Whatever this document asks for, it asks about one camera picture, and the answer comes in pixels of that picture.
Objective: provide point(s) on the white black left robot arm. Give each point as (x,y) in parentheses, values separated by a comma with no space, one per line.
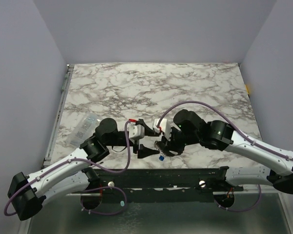
(73,173)

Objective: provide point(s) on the wire keyring with keys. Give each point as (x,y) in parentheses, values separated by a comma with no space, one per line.
(157,146)

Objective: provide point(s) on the clear plastic compartment box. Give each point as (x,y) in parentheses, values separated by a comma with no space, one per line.
(84,129)

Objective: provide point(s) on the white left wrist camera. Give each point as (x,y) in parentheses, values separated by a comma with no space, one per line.
(135,131)

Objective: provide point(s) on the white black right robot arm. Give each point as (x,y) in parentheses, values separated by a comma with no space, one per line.
(276,165)

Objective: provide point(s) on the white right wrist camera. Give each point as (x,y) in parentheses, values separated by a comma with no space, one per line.
(164,127)

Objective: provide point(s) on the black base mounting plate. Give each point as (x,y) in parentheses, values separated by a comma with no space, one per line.
(147,185)

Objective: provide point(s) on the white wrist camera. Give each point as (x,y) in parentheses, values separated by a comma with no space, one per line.
(164,127)
(135,131)

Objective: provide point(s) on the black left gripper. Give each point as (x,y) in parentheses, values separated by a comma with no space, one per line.
(143,151)

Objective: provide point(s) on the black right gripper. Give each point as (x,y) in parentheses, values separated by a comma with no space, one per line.
(172,141)

